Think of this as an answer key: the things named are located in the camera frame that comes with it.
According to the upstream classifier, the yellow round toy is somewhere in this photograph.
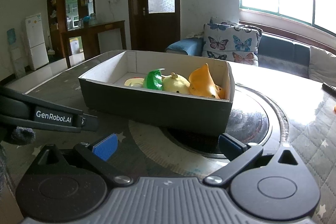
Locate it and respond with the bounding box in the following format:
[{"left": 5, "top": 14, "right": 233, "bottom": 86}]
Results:
[{"left": 124, "top": 77, "right": 144, "bottom": 88}]

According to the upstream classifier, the green toy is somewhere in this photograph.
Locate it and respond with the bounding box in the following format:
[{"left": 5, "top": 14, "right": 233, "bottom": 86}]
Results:
[{"left": 142, "top": 68, "right": 163, "bottom": 90}]

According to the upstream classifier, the orange plastic dinosaur toy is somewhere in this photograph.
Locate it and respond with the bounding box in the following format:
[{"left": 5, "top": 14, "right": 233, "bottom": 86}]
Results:
[{"left": 189, "top": 63, "right": 226, "bottom": 99}]

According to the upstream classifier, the yellow plush chick toy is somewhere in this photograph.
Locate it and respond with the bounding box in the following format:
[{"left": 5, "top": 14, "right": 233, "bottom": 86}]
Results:
[{"left": 162, "top": 72, "right": 190, "bottom": 94}]

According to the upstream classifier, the grey knitted glove hand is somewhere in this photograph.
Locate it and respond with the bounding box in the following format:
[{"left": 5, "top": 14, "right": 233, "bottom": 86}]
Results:
[{"left": 0, "top": 124, "right": 35, "bottom": 192}]

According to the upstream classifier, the round black induction cooktop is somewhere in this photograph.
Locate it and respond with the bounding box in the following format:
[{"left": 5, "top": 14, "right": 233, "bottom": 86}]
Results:
[{"left": 160, "top": 84, "right": 289, "bottom": 159}]

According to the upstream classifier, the white refrigerator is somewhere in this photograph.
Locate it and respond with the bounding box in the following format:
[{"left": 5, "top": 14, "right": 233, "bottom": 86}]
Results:
[{"left": 24, "top": 13, "right": 49, "bottom": 71}]

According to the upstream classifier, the white lined cardboard box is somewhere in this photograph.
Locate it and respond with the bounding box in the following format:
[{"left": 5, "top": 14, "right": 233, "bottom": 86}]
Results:
[{"left": 79, "top": 51, "right": 235, "bottom": 136}]

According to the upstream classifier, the black remote control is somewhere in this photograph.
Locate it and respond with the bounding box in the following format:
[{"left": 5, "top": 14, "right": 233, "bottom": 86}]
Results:
[{"left": 322, "top": 83, "right": 336, "bottom": 97}]

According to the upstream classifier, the dark wooden cabinet shelf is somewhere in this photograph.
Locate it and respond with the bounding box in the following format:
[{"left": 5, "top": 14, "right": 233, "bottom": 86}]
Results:
[{"left": 47, "top": 0, "right": 126, "bottom": 68}]

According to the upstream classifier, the butterfly print pillow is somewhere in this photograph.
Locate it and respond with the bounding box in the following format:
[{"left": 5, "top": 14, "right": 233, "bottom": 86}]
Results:
[{"left": 202, "top": 20, "right": 263, "bottom": 66}]

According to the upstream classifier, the blue sofa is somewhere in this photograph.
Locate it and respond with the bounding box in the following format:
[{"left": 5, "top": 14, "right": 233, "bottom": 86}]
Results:
[{"left": 166, "top": 34, "right": 335, "bottom": 82}]

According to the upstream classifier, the grey sofa cushion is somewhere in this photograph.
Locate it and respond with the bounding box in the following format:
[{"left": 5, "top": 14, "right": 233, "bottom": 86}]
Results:
[{"left": 308, "top": 46, "right": 336, "bottom": 86}]

